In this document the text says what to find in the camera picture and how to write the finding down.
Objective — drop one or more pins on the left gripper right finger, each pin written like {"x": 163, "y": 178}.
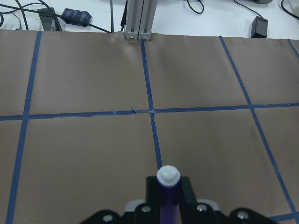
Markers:
{"x": 187, "y": 201}

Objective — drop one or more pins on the plaid wrapped cable box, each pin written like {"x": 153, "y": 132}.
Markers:
{"x": 76, "y": 17}

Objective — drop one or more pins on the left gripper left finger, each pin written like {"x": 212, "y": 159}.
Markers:
{"x": 153, "y": 198}

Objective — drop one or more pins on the black power adapter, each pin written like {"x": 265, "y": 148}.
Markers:
{"x": 259, "y": 28}

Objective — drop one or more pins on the purple pen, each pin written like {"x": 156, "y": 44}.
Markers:
{"x": 168, "y": 178}

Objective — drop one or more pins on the aluminium frame post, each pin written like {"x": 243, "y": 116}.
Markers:
{"x": 138, "y": 19}

